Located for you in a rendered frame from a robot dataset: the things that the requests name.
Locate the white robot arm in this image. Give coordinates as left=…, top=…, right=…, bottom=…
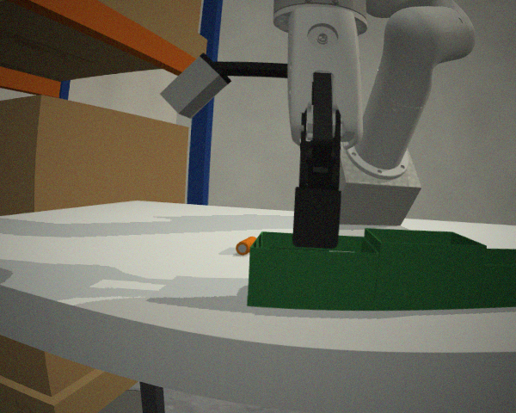
left=160, top=0, right=476, bottom=180

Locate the green three-compartment bin rack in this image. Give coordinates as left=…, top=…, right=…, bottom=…
left=247, top=228, right=516, bottom=311

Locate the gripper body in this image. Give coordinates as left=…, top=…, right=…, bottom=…
left=273, top=4, right=367, bottom=150

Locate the orange cylinder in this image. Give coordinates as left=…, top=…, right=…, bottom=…
left=236, top=237, right=257, bottom=256

